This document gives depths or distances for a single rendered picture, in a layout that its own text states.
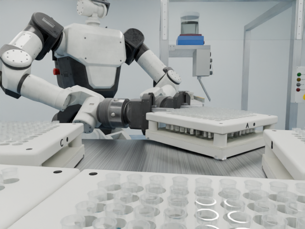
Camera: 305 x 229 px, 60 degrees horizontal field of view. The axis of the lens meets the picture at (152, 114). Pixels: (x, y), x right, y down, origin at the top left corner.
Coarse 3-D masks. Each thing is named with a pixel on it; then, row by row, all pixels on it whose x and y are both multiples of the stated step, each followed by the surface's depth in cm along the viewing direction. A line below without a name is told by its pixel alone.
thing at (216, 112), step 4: (196, 108) 75; (200, 108) 75; (204, 108) 75; (208, 108) 75; (212, 108) 76; (216, 108) 76; (192, 112) 66; (196, 112) 65; (200, 112) 65; (204, 112) 66; (208, 112) 65; (212, 112) 65; (216, 112) 66; (220, 112) 68; (224, 112) 66; (228, 112) 66; (232, 112) 66; (236, 112) 66; (240, 112) 67; (244, 112) 68; (208, 116) 62
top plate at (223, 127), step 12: (156, 120) 68; (168, 120) 64; (180, 120) 61; (192, 120) 59; (204, 120) 58; (228, 120) 59; (240, 120) 59; (252, 120) 60; (264, 120) 64; (276, 120) 68; (216, 132) 54; (228, 132) 54
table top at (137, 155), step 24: (96, 144) 68; (120, 144) 68; (144, 144) 68; (168, 144) 68; (96, 168) 48; (120, 168) 48; (144, 168) 48; (168, 168) 48; (192, 168) 48; (216, 168) 48; (240, 168) 48
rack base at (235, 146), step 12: (156, 132) 68; (168, 132) 68; (180, 144) 62; (192, 144) 59; (204, 144) 57; (228, 144) 56; (240, 144) 58; (252, 144) 61; (264, 144) 65; (228, 156) 55
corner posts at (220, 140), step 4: (148, 124) 71; (152, 124) 70; (156, 124) 70; (272, 124) 68; (148, 128) 71; (152, 128) 70; (156, 128) 70; (264, 128) 69; (268, 128) 68; (272, 128) 68; (216, 136) 54; (220, 136) 54; (224, 136) 54; (216, 140) 54; (220, 140) 54; (224, 140) 54; (216, 144) 54; (220, 144) 54; (224, 144) 54
